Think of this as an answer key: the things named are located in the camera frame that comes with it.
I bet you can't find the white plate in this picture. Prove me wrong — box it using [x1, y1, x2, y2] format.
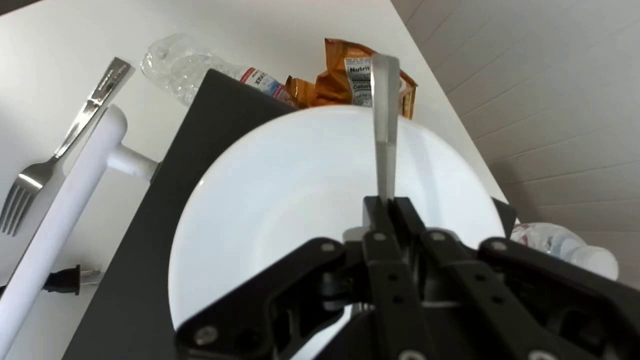
[166, 105, 505, 360]

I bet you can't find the crumpled clear plastic bottle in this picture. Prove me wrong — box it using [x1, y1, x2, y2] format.
[138, 33, 298, 111]

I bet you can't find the small clear water bottle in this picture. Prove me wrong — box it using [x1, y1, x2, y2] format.
[510, 221, 621, 282]

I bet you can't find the silver spoon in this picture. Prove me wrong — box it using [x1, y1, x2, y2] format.
[368, 55, 404, 203]

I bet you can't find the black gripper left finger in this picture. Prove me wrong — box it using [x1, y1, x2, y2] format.
[174, 196, 435, 360]

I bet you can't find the orange chips bag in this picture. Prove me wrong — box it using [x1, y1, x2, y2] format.
[285, 37, 419, 122]

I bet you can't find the black toaster oven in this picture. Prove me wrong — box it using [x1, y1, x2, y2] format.
[62, 69, 520, 360]

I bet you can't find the black power cord with plug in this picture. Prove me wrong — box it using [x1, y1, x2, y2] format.
[0, 262, 104, 299]

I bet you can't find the silver fork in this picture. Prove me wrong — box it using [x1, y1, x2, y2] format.
[0, 56, 138, 240]

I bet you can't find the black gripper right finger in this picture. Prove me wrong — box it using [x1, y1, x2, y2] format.
[391, 196, 640, 360]

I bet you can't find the oven door handle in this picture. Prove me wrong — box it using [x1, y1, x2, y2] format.
[0, 105, 160, 359]

